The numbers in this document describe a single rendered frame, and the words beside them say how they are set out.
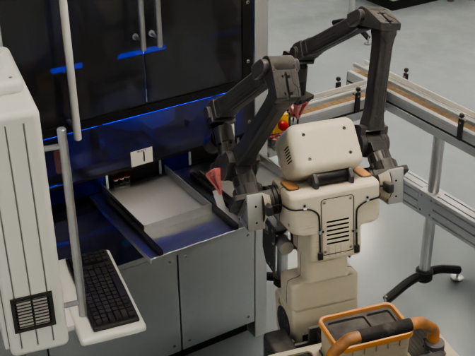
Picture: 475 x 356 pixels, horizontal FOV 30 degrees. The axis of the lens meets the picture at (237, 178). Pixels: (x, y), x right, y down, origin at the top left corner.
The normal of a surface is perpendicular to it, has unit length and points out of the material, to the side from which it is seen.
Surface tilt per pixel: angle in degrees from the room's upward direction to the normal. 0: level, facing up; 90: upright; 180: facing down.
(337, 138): 47
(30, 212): 90
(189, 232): 0
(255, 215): 82
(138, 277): 90
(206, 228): 0
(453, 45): 0
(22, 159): 90
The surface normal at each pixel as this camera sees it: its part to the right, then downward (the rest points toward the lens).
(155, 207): -0.01, -0.88
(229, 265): 0.53, 0.41
